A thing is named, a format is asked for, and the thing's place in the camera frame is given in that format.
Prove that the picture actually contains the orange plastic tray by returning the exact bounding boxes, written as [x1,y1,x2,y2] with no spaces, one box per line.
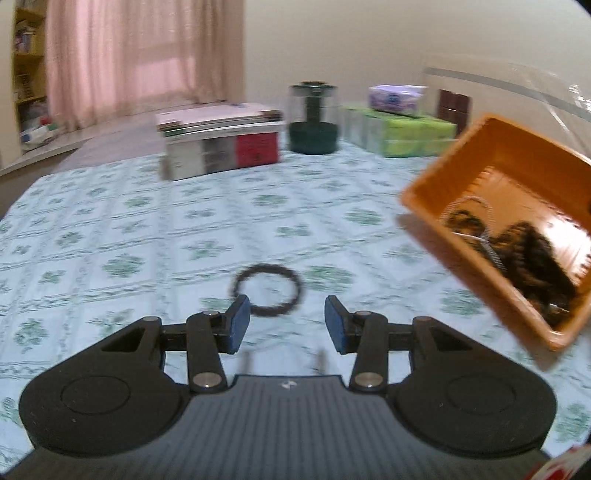
[400,114,590,351]

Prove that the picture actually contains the bags on windowsill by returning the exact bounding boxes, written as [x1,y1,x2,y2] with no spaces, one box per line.
[20,116,59,152]

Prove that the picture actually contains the wooden bookshelf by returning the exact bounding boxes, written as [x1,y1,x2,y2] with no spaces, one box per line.
[10,0,48,153]

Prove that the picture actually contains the jewelry pile in tray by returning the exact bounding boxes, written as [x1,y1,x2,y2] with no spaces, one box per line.
[440,195,577,327]

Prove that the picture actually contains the floral green white tablecloth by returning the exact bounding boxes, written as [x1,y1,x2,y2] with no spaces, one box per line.
[1,145,590,469]

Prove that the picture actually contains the glass teapot dark green base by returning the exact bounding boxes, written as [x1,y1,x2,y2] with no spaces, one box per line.
[287,81,339,155]

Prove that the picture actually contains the stack of books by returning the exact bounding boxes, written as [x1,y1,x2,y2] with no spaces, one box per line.
[156,103,284,181]

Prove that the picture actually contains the dark brown wooden box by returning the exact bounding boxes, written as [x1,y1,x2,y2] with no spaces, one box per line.
[436,89,472,137]

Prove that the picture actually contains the pink curtain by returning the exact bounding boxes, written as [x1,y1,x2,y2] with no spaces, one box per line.
[45,1,245,132]

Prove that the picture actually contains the purple tissue pack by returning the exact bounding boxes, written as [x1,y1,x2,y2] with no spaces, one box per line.
[369,84,427,117]

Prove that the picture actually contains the green tissue pack bundle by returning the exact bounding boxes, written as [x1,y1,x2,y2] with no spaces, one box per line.
[339,106,457,158]

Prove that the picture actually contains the clear plastic sheet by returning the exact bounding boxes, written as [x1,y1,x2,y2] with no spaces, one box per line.
[422,55,590,156]

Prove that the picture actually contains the dark wooden bead bracelet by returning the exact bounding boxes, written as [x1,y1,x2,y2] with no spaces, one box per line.
[228,263,306,318]

